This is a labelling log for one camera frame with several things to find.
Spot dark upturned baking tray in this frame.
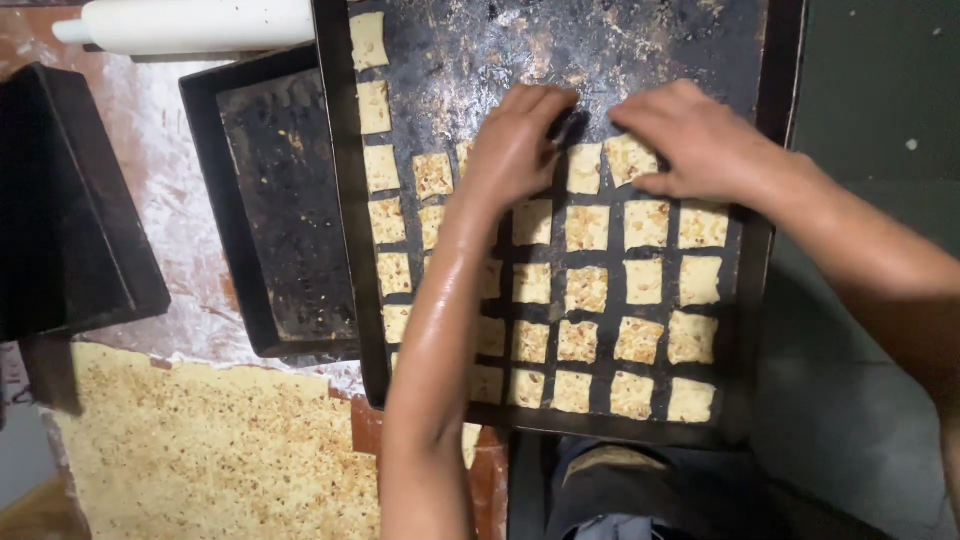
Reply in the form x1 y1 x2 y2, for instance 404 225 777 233
0 62 173 343

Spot empty greasy black baking tray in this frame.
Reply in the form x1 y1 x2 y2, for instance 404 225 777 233
178 45 363 360

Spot white rolling pin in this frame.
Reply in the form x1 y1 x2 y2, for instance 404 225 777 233
51 0 317 57

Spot person's dark trousers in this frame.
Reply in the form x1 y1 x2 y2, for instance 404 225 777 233
508 431 894 540

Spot rolled seeded dough sheet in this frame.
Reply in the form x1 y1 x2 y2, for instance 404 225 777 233
48 342 483 540

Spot large black baking tray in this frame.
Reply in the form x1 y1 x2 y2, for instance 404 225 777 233
311 0 808 450

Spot person's left hand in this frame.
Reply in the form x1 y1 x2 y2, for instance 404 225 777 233
456 84 582 219

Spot person's right hand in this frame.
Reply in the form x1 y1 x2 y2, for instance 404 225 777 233
607 78 810 209

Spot square seeded dough piece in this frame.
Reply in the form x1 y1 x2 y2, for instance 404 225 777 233
603 135 662 189

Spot dark flat tool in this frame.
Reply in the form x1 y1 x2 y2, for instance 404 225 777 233
18 334 85 418

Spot rows of cut dough squares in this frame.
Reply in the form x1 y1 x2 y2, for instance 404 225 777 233
348 11 733 426

